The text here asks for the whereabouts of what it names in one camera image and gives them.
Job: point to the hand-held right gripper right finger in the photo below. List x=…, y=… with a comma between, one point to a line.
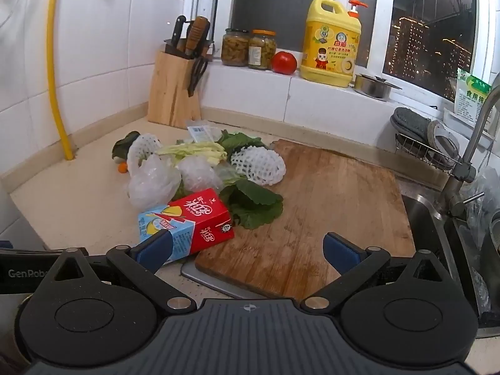
x=342, y=254

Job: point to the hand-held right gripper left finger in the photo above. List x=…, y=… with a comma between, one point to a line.
x=156, y=248

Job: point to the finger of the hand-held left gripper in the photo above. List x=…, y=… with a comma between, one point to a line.
x=27, y=254

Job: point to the red blue tea carton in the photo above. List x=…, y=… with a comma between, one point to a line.
x=195, y=222

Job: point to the pale napa cabbage leaf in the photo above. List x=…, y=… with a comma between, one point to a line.
x=195, y=151

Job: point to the dark green leaf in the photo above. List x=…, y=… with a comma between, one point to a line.
x=261, y=216
x=250, y=193

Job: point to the white foam fruit net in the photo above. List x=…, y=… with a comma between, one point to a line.
x=258, y=164
x=142, y=146

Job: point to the green napa cabbage leaf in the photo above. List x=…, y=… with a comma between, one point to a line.
x=238, y=140

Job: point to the wooden cutting board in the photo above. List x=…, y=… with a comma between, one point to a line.
x=320, y=211

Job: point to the grey metal tray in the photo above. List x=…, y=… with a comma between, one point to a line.
x=195, y=277

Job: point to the clear plastic bag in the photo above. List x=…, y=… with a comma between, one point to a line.
x=152, y=183

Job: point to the crumpled clear plastic wrap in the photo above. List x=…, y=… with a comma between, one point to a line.
x=199, y=174

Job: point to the small orange piece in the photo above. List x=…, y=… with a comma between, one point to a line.
x=123, y=168

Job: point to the steel sink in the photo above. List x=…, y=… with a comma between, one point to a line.
x=429, y=222

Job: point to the dark green vegetable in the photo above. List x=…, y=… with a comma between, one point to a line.
x=125, y=144

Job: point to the green white packaging box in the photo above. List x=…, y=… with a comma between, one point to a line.
x=201, y=132

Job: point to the steel faucet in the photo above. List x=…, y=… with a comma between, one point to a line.
x=461, y=172

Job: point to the grey scouring pad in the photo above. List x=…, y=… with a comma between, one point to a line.
x=443, y=140
x=410, y=123

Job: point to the clear plastic sheet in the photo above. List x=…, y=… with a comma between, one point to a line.
x=484, y=203

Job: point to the wooden knife block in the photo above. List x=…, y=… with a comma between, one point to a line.
x=172, y=93

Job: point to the small steel pot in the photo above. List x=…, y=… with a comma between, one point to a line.
x=371, y=88

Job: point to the black scissors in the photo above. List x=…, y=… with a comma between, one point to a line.
x=197, y=72

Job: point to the yellow pipe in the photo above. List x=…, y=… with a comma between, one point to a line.
x=52, y=66

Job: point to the green white packet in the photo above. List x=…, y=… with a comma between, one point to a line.
x=470, y=101

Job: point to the red tomato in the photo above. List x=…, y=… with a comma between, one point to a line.
x=284, y=62

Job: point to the yellow detergent bottle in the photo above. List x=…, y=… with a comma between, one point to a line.
x=328, y=47

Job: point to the dark lid pickle jar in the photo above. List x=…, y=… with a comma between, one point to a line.
x=234, y=49

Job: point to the orange lid pickle jar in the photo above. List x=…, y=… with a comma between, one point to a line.
x=261, y=52

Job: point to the white window frame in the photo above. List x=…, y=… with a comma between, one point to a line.
x=384, y=27

